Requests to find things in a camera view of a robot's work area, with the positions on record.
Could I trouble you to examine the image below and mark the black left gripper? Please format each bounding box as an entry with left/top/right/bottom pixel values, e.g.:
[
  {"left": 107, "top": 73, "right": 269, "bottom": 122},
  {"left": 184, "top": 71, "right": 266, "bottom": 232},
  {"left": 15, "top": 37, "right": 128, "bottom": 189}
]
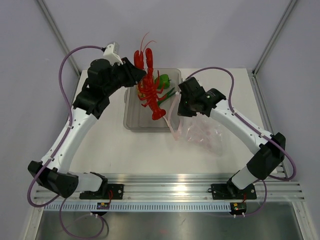
[{"left": 103, "top": 57, "right": 146, "bottom": 97}]

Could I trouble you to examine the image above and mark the red toy lobster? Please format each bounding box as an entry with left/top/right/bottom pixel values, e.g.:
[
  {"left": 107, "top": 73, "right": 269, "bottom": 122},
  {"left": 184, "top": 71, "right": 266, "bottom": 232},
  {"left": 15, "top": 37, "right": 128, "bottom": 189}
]
[{"left": 133, "top": 32, "right": 166, "bottom": 121}]

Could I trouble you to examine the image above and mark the clear zip top bag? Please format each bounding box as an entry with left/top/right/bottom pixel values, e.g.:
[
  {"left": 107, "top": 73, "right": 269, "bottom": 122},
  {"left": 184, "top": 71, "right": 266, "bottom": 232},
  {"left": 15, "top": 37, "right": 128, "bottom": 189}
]
[{"left": 163, "top": 92, "right": 225, "bottom": 157}]

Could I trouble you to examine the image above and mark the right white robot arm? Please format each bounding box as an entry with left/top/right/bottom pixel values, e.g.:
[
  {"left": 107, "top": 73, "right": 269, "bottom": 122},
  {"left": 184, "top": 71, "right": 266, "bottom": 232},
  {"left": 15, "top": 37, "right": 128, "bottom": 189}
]
[{"left": 178, "top": 77, "right": 286, "bottom": 199}]

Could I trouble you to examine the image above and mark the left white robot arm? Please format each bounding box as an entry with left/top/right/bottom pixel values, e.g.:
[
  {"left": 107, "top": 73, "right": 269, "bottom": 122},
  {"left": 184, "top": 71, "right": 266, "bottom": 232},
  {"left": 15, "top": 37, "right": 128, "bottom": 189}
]
[{"left": 27, "top": 57, "right": 147, "bottom": 199}]

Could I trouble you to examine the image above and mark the yellow toy grape bunch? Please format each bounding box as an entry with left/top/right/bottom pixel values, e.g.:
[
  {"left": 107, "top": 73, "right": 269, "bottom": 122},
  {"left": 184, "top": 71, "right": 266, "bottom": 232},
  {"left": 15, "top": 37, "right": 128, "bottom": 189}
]
[{"left": 136, "top": 84, "right": 145, "bottom": 100}]

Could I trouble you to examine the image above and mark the green toy scallion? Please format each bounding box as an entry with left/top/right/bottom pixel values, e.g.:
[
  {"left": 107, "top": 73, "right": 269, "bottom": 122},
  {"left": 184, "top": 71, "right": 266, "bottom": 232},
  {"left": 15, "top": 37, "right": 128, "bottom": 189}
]
[{"left": 157, "top": 87, "right": 176, "bottom": 106}]

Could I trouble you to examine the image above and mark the green toy bell pepper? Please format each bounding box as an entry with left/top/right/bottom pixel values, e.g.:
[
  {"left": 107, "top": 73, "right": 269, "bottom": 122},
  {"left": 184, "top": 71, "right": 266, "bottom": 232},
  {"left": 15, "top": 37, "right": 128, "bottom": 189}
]
[{"left": 154, "top": 74, "right": 171, "bottom": 90}]

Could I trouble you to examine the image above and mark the clear plastic tray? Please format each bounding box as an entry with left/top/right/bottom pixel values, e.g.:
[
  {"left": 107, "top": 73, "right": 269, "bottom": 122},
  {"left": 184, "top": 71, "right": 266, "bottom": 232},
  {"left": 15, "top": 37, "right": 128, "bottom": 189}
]
[{"left": 123, "top": 68, "right": 182, "bottom": 133}]

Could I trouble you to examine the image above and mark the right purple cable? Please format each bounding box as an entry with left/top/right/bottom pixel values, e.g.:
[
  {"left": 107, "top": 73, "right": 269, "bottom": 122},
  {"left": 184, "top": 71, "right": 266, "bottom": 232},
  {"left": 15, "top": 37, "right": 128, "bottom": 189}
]
[{"left": 186, "top": 66, "right": 298, "bottom": 218}]

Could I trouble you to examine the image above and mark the purple cable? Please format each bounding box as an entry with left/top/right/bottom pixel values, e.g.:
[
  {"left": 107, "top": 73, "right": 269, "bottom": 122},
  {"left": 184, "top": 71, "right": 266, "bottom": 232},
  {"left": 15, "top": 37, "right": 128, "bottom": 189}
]
[
  {"left": 27, "top": 45, "right": 110, "bottom": 237},
  {"left": 186, "top": 66, "right": 298, "bottom": 218}
]

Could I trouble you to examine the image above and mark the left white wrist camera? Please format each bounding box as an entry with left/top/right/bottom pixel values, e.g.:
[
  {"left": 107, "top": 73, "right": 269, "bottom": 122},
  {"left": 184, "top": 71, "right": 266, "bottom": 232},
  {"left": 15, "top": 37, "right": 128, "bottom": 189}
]
[{"left": 103, "top": 41, "right": 123, "bottom": 66}]

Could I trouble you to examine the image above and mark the right aluminium frame post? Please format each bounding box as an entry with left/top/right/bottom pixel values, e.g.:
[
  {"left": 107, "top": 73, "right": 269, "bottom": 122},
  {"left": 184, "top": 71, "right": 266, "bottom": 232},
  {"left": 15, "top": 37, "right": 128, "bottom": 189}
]
[{"left": 251, "top": 0, "right": 300, "bottom": 76}]

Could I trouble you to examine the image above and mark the aluminium frame post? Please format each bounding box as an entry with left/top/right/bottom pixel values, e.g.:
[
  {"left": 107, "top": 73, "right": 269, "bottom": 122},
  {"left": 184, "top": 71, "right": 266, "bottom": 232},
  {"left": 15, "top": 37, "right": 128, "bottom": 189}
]
[
  {"left": 251, "top": 0, "right": 300, "bottom": 76},
  {"left": 35, "top": 0, "right": 81, "bottom": 77}
]

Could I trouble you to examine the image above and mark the aluminium mounting rail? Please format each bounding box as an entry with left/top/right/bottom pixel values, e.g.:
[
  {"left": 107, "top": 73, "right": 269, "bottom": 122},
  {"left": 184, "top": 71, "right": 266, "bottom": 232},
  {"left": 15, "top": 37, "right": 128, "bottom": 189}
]
[{"left": 33, "top": 173, "right": 306, "bottom": 202}]

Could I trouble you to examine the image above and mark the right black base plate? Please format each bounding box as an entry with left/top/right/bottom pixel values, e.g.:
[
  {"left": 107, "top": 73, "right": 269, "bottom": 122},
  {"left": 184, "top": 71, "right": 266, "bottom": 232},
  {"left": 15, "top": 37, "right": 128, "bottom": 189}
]
[{"left": 207, "top": 183, "right": 257, "bottom": 200}]

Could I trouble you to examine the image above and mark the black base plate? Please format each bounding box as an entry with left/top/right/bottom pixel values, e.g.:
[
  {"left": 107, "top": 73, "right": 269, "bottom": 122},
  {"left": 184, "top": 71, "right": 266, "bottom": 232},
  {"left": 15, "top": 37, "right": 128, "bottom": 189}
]
[
  {"left": 207, "top": 183, "right": 257, "bottom": 200},
  {"left": 79, "top": 183, "right": 124, "bottom": 200}
]

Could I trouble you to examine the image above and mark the left aluminium frame post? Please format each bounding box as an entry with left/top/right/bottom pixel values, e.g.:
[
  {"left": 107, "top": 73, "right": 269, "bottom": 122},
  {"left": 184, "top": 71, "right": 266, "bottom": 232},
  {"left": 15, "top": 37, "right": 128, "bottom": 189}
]
[{"left": 35, "top": 0, "right": 81, "bottom": 77}]

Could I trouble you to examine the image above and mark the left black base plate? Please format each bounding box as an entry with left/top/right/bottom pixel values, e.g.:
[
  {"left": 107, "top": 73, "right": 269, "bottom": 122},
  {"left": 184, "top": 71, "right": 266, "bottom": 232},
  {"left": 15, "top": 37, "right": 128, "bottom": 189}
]
[{"left": 79, "top": 183, "right": 124, "bottom": 200}]

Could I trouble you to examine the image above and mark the white slotted cable duct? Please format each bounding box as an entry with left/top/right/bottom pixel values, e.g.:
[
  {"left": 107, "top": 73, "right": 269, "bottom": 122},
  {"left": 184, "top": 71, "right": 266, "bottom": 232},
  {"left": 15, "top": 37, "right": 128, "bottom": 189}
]
[{"left": 44, "top": 202, "right": 231, "bottom": 213}]

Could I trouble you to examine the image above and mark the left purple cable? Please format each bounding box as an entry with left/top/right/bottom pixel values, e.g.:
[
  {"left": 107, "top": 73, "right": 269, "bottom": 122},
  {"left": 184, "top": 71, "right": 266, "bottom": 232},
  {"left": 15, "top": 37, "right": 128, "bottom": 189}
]
[{"left": 27, "top": 45, "right": 110, "bottom": 237}]

